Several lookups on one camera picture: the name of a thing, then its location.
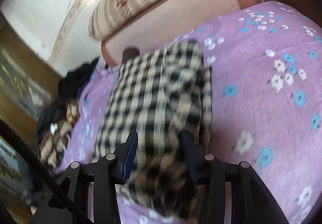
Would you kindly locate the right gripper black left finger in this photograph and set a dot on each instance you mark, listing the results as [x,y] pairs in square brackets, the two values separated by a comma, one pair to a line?
[87,193]

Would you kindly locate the black beige checkered coat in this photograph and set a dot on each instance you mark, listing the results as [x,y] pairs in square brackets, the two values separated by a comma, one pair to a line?
[159,95]

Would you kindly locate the black garment pile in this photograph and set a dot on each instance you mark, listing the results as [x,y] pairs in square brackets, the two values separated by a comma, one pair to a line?
[68,89]

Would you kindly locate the beige brown clothes pile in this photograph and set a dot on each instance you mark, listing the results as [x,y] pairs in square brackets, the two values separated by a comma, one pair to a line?
[54,129]

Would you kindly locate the purple floral bed sheet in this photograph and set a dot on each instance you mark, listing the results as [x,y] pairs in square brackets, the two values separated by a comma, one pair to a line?
[266,99]

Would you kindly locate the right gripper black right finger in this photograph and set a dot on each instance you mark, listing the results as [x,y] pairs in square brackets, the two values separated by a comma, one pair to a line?
[233,193]

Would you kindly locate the pink upholstered headboard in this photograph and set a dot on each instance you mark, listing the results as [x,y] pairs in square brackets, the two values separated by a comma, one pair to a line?
[165,21]

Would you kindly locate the wooden wardrobe with glass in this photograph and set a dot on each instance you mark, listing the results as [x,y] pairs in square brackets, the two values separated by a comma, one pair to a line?
[27,85]

